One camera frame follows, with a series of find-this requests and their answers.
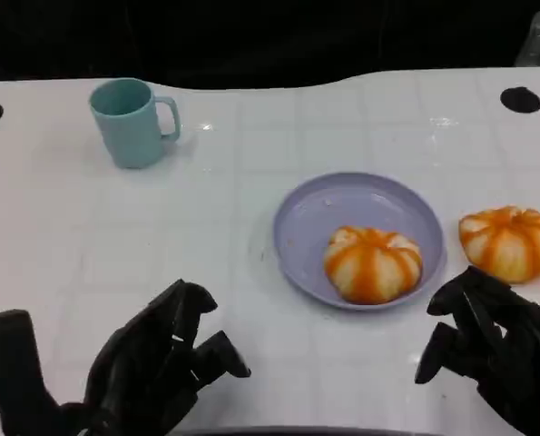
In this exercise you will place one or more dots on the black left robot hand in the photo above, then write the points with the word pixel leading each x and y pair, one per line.
pixel 138 372

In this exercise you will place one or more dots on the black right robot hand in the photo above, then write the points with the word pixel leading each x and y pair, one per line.
pixel 514 354

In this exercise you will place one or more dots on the orange and white bread roll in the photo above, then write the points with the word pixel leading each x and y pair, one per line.
pixel 369 268
pixel 507 247

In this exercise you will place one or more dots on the lilac plate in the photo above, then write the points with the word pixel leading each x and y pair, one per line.
pixel 315 227

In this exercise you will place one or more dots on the pale green mug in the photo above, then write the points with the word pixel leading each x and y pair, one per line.
pixel 124 131

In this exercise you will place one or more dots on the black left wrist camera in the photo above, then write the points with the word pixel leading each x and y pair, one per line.
pixel 11 359

